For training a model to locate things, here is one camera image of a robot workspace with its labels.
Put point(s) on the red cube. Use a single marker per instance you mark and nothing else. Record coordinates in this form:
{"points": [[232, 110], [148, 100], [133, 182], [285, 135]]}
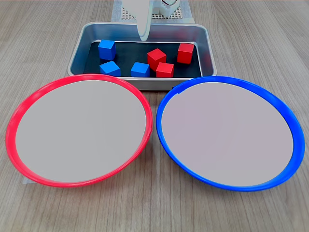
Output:
{"points": [[156, 58], [185, 53], [164, 70]]}

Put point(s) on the blue cube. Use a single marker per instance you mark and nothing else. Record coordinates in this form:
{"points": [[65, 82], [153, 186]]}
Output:
{"points": [[109, 68], [140, 69], [106, 49]]}

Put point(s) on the steel tray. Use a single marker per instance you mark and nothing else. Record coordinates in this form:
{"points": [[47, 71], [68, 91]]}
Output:
{"points": [[108, 32]]}

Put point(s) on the pale perforated plate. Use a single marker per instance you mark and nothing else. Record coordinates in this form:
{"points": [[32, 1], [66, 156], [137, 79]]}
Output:
{"points": [[126, 15]]}

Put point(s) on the black mat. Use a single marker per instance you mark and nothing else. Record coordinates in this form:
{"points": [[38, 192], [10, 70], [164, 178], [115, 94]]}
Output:
{"points": [[130, 53]]}

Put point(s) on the red-rimmed white plate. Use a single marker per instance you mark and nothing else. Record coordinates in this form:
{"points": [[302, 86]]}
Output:
{"points": [[79, 130]]}

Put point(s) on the blue-rimmed white plate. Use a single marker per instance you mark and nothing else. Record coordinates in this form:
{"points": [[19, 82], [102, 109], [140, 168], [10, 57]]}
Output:
{"points": [[227, 135]]}

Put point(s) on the clear tape strip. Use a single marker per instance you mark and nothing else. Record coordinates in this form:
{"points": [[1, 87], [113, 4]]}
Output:
{"points": [[26, 181]]}

